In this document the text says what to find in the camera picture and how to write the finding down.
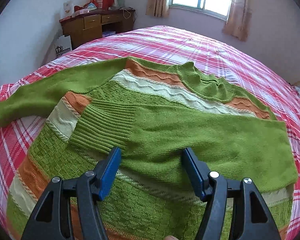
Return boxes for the red gift bag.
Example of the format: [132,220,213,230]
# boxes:
[92,0,114,10]

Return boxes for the right beige curtain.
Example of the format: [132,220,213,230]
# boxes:
[223,0,252,42]

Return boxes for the brown wooden desk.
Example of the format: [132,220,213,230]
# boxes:
[59,8,135,49]

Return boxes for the white box on desk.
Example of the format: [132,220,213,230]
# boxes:
[63,1,74,17]

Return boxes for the green striped knit sweater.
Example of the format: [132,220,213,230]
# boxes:
[0,57,298,239]

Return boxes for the white paper shopping bag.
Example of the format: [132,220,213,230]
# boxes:
[55,35,72,57]

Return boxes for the red plaid bed cover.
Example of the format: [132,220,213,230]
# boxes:
[0,26,300,239]

